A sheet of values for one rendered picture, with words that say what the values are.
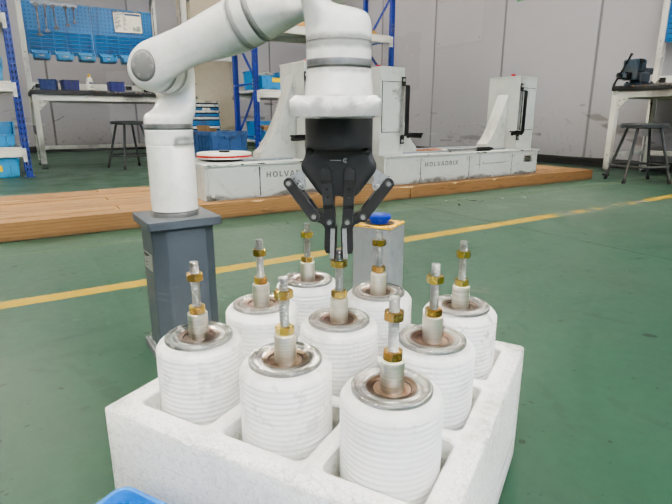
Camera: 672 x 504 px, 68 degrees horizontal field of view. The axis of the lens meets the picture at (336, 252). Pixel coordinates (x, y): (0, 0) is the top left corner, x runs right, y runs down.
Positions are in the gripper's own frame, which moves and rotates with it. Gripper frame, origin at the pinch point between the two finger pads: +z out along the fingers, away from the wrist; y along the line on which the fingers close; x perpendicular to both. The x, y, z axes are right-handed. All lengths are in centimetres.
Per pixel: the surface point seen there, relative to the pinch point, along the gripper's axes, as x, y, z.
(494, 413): 8.1, -17.5, 17.1
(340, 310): 1.1, -0.2, 8.3
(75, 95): -451, 290, -35
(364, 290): -10.8, -3.1, 9.9
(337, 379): 4.8, -0.1, 15.4
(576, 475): -5.2, -33.6, 35.2
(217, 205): -187, 72, 29
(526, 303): -75, -47, 35
